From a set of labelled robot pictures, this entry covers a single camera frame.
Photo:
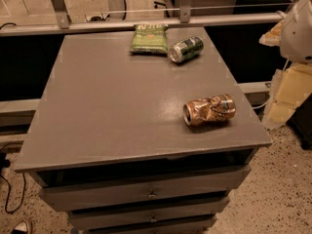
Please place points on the top drawer knob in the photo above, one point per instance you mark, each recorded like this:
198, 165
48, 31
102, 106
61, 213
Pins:
152, 195

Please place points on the yellow foam block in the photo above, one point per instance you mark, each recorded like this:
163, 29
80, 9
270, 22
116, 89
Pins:
289, 90

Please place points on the grey drawer cabinet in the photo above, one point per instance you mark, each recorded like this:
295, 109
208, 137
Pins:
110, 127

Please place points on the drawer knob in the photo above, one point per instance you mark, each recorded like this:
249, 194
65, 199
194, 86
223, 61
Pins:
152, 195
153, 219

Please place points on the green chip bag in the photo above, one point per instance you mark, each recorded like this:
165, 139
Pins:
150, 38

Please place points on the crushed orange soda can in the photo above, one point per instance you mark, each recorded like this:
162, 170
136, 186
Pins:
209, 110

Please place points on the metal rail frame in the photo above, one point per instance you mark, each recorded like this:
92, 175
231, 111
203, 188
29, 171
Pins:
39, 17

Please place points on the green soda can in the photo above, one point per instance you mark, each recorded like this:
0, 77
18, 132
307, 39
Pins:
186, 49

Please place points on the white shoe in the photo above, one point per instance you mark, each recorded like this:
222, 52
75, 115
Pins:
22, 227

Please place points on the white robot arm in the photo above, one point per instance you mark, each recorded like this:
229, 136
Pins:
296, 33

